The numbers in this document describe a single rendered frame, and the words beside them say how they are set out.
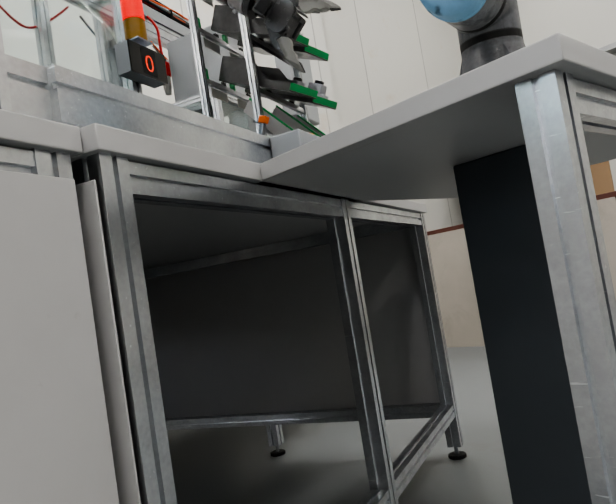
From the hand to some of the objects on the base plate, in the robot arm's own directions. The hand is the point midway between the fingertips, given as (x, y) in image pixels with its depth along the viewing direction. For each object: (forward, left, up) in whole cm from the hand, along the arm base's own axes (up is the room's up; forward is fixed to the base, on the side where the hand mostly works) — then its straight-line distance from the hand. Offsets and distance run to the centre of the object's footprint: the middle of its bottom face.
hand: (322, 40), depth 121 cm
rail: (+5, +23, -29) cm, 37 cm away
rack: (+56, -24, -33) cm, 69 cm away
